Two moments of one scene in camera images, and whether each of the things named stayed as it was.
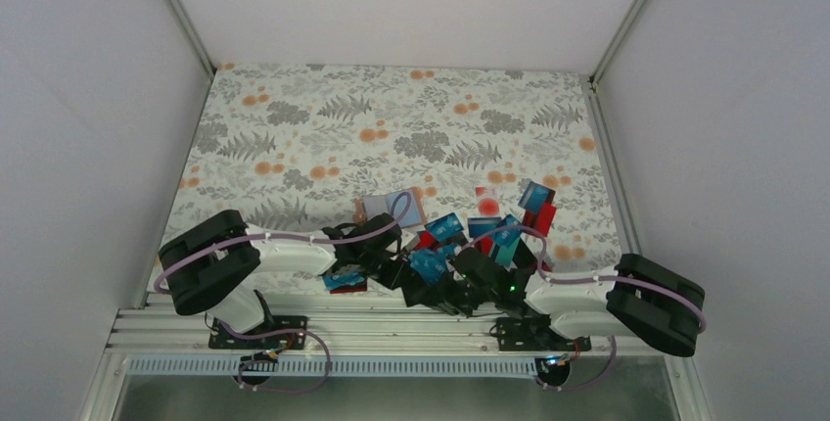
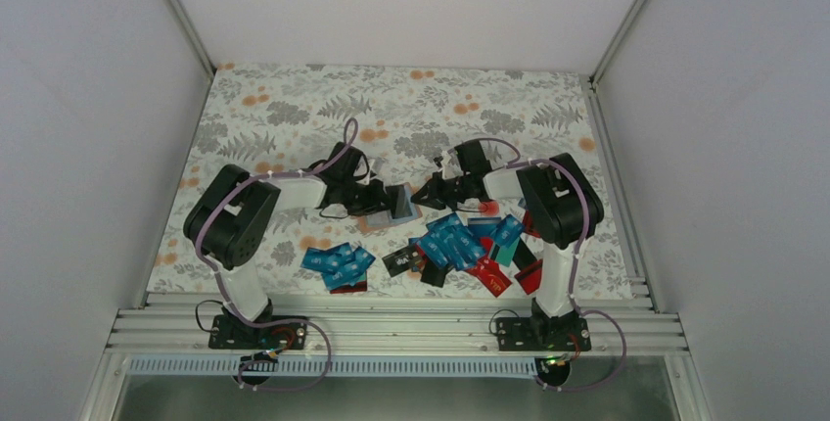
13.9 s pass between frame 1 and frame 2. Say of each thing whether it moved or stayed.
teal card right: stayed
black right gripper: moved
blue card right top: stayed
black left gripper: moved
